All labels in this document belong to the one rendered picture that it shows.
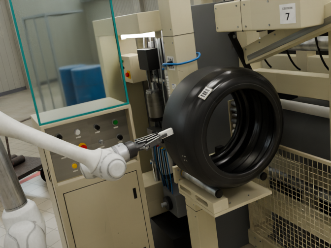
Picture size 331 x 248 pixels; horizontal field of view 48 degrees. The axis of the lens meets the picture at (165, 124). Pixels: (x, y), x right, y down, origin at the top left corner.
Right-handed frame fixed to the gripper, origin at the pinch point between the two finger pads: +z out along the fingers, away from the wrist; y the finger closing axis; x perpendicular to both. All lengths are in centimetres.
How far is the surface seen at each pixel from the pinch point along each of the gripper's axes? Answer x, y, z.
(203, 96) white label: -13.3, -11.0, 17.5
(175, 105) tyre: -9.5, 4.3, 10.4
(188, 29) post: -37, 28, 41
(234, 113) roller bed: 22, 37, 64
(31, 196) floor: 116, 281, -66
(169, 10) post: -50, 29, 33
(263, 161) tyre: 30, -13, 41
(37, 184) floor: 118, 311, -55
